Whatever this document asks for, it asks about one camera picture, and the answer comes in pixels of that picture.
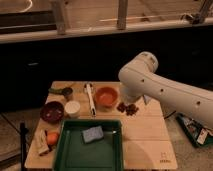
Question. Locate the dark purple grape bunch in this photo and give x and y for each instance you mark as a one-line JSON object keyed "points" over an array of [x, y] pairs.
{"points": [[130, 109]]}

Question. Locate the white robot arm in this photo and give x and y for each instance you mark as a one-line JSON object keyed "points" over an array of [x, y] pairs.
{"points": [[138, 78]]}

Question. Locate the orange red bowl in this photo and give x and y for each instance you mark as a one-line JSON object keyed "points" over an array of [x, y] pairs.
{"points": [[106, 97]]}

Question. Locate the dark maroon bowl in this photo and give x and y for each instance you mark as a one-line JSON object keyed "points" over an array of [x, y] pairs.
{"points": [[52, 112]]}

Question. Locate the white long utensil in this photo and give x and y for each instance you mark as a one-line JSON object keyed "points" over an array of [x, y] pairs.
{"points": [[91, 102]]}

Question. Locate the white cup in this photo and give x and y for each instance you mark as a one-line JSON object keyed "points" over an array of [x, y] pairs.
{"points": [[72, 109]]}

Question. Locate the small metal cup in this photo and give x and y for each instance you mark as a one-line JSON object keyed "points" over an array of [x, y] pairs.
{"points": [[67, 93]]}

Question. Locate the grey blue triangular cloth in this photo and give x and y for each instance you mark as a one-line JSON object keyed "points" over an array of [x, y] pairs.
{"points": [[146, 99]]}

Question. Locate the blue sponge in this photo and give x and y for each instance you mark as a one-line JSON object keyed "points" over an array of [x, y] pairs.
{"points": [[92, 134]]}

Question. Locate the green vegetable toy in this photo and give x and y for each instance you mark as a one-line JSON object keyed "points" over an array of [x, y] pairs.
{"points": [[55, 91]]}

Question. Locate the green plastic tray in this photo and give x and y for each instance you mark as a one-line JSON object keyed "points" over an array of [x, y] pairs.
{"points": [[73, 154]]}

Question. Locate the orange fruit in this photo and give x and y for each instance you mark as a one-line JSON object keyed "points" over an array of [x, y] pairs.
{"points": [[52, 138]]}

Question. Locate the green bin with items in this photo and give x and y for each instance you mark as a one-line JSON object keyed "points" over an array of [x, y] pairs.
{"points": [[192, 129]]}

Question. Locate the black chair post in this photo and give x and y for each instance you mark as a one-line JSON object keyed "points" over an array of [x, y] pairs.
{"points": [[23, 132]]}

